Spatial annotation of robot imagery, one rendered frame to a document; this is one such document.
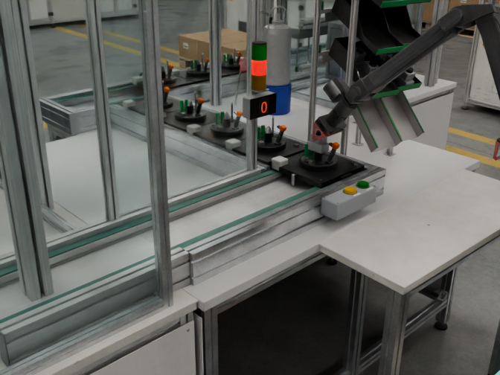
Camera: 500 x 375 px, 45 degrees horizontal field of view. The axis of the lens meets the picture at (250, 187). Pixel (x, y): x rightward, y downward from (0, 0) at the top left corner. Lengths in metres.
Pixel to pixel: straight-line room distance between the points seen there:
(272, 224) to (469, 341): 1.49
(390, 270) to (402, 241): 0.19
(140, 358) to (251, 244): 0.47
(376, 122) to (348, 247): 0.66
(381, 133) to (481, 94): 4.13
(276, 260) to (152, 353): 0.46
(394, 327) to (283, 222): 0.45
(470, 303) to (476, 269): 0.35
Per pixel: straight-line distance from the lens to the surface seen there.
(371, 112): 2.40
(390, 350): 1.91
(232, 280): 1.71
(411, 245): 1.95
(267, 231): 1.82
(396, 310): 1.82
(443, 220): 2.14
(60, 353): 1.49
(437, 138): 3.96
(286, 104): 3.10
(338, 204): 1.93
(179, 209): 1.92
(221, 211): 1.96
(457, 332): 3.10
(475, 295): 3.39
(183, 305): 1.62
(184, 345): 1.69
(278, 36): 3.00
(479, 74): 6.44
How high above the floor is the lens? 1.80
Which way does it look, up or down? 24 degrees down
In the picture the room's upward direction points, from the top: 1 degrees clockwise
